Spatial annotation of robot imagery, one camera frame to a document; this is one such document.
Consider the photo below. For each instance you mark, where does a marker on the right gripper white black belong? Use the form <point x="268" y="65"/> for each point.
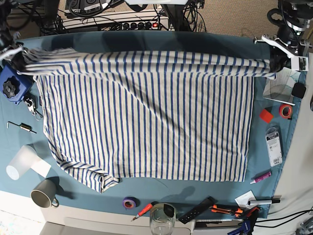
<point x="12" y="55"/>

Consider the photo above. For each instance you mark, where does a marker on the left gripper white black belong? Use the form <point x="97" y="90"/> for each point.
<point x="281" y="54"/>

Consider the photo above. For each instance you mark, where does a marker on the blue white striped T-shirt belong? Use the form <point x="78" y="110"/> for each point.
<point x="161" y="114"/>

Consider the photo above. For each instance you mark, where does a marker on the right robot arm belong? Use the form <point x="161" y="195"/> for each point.
<point x="6" y="37"/>

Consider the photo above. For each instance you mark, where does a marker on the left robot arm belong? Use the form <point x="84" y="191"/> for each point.
<point x="293" y="18"/>

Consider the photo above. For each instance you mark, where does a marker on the blue clamp block black knob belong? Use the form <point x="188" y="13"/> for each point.
<point x="14" y="86"/>

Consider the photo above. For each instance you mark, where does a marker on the grey patterned notebook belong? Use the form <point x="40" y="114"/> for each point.
<point x="280" y="89"/>

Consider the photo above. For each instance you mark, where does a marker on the black square box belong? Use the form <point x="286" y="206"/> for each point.
<point x="299" y="90"/>

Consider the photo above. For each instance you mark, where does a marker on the metal carabiner key clip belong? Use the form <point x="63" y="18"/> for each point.
<point x="31" y="105"/>

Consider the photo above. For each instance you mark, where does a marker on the red tape roll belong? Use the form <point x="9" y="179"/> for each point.
<point x="285" y="111"/>

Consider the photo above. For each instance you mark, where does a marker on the red cube block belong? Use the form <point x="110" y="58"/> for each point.
<point x="266" y="116"/>

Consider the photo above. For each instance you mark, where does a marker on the black hex key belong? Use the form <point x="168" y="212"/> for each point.
<point x="9" y="123"/>

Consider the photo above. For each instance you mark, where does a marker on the clear plastic bit case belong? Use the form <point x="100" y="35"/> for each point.
<point x="273" y="146"/>

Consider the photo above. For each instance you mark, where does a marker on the teal table cloth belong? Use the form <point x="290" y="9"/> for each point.
<point x="183" y="194"/>

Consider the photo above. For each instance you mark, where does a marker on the black power strip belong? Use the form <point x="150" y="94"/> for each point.
<point x="136" y="26"/>

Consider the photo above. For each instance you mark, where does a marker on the purple glue tube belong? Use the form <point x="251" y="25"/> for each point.
<point x="261" y="177"/>

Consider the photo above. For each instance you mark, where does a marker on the grey ceramic mug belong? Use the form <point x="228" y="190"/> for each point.
<point x="43" y="195"/>

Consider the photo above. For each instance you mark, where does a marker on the white marker pen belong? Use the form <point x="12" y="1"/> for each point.
<point x="263" y="202"/>

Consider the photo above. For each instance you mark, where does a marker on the white paper card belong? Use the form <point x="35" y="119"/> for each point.
<point x="242" y="201"/>

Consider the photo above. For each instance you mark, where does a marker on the black remote control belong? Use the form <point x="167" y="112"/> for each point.
<point x="197" y="210"/>

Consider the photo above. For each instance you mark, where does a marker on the orange black utility knife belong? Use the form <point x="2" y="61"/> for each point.
<point x="231" y="210"/>

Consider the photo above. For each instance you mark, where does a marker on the blue black bar clamp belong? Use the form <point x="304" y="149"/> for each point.
<point x="248" y="223"/>

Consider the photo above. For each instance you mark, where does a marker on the purple tape roll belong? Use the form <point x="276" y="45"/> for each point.
<point x="130" y="202"/>

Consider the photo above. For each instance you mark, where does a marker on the clear glass jar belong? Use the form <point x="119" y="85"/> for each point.
<point x="162" y="219"/>

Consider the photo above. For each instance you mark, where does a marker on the orange handled screwdriver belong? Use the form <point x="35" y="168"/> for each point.
<point x="145" y="210"/>

